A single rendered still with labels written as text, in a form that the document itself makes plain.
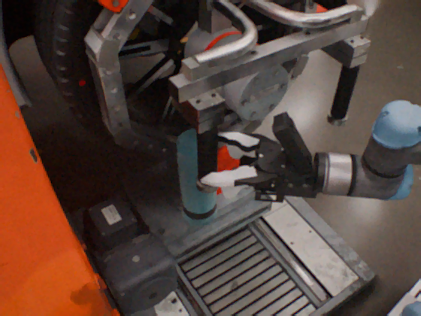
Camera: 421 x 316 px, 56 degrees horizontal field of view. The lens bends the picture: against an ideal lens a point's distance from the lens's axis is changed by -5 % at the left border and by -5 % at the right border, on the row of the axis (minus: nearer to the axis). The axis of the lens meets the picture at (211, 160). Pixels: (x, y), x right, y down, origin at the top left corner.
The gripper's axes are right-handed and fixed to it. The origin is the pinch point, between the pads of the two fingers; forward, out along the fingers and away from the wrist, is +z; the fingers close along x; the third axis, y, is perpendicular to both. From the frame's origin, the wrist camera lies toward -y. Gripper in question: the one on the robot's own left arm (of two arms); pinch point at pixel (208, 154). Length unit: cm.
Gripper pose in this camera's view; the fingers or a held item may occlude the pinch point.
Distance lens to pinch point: 71.7
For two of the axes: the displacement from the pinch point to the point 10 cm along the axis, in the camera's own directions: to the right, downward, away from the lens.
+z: -9.9, -0.9, 0.8
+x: 1.2, -7.2, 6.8
